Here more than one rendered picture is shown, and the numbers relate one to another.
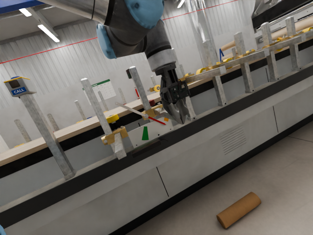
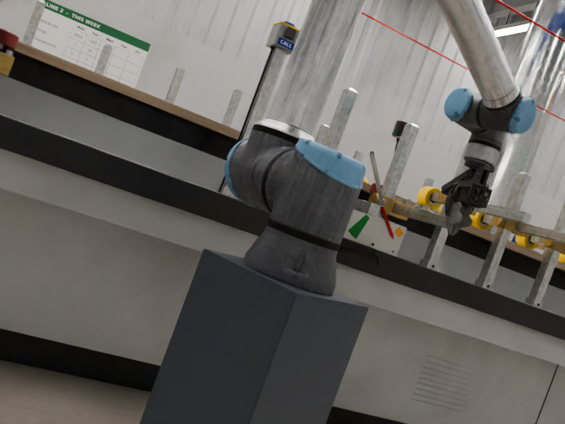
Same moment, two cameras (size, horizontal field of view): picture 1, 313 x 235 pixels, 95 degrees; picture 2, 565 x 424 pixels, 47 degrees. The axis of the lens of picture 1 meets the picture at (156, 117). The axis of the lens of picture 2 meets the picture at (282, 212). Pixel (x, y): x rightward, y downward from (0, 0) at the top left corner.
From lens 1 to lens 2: 1.40 m
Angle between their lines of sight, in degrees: 15
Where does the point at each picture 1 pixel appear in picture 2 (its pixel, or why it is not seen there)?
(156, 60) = (480, 151)
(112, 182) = not seen: hidden behind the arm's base
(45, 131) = (261, 110)
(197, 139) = (410, 304)
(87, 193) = (219, 239)
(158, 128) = (379, 235)
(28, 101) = (278, 61)
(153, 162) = not seen: hidden behind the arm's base
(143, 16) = (515, 126)
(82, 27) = not seen: outside the picture
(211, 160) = (383, 385)
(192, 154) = (364, 341)
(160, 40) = (497, 138)
